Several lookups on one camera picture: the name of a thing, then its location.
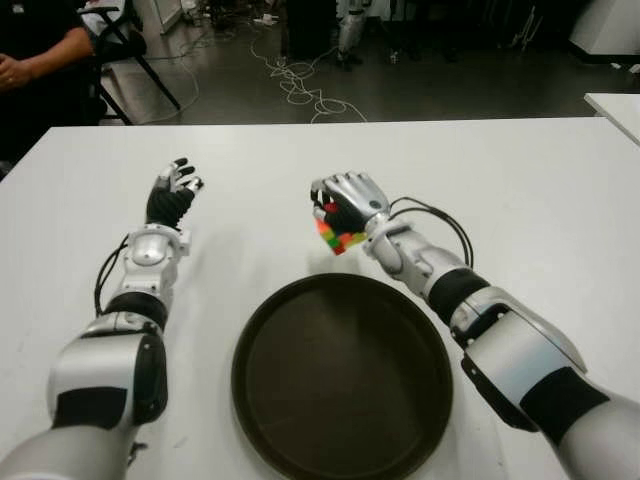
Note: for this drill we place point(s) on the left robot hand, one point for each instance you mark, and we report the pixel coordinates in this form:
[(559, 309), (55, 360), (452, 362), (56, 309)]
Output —
[(167, 205)]

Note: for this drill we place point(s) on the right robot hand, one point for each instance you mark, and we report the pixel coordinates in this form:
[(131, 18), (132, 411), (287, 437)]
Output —
[(357, 200)]

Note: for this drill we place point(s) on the multicoloured Rubik's cube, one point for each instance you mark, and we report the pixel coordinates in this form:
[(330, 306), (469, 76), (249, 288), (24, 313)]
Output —
[(340, 240)]

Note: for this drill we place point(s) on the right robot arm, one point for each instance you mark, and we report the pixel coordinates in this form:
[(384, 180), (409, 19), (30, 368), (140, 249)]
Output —
[(510, 350)]

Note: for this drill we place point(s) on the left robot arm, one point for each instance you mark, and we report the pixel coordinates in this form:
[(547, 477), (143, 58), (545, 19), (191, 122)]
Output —
[(95, 360)]

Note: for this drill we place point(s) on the dark round plate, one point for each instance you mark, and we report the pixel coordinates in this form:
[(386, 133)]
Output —
[(342, 380)]

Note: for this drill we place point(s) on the black office chair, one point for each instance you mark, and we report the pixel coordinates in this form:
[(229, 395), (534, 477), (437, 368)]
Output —
[(127, 42)]

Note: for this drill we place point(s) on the black cabinet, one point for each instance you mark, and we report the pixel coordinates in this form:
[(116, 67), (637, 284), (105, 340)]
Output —
[(310, 27)]

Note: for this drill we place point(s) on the white board panel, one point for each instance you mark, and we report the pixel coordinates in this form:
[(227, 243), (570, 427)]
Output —
[(172, 15)]

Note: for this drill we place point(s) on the person in white shirt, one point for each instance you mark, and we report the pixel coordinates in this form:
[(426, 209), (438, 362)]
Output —
[(92, 22)]

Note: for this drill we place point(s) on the person in black shirt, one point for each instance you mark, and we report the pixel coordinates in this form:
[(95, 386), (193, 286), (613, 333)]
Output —
[(30, 30)]

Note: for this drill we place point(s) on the grey folding stand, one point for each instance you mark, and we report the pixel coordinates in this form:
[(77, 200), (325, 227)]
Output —
[(527, 30)]

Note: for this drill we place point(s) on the white side table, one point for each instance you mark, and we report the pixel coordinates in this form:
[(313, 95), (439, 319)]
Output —
[(617, 112)]

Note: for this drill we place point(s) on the white cabinet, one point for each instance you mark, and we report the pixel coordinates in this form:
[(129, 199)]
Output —
[(610, 25)]

